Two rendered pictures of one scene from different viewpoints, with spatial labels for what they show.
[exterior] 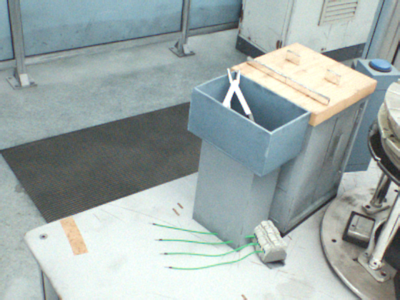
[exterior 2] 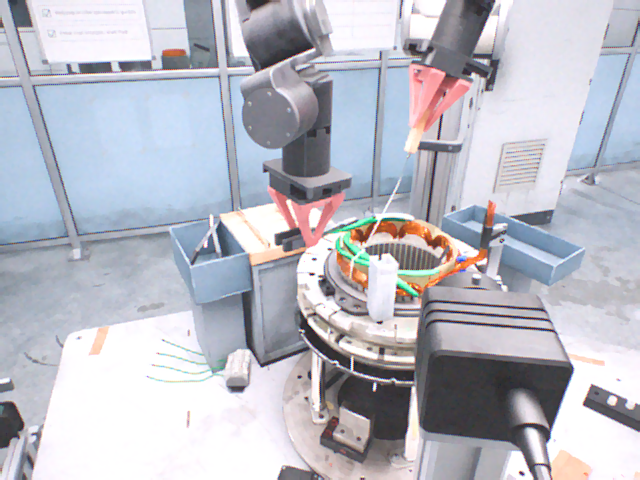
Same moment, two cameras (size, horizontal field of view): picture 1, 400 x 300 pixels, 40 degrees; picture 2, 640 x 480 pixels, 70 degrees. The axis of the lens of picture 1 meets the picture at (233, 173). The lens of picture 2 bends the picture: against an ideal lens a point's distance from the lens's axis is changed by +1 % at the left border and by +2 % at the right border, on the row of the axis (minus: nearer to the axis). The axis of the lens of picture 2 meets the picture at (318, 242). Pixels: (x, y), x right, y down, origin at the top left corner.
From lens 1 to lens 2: 0.57 m
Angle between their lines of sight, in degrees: 23
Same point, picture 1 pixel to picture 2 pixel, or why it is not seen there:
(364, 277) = (303, 416)
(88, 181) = not seen: hidden behind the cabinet
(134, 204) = (161, 323)
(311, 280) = (259, 410)
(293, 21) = (465, 188)
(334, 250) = (293, 385)
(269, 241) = (233, 367)
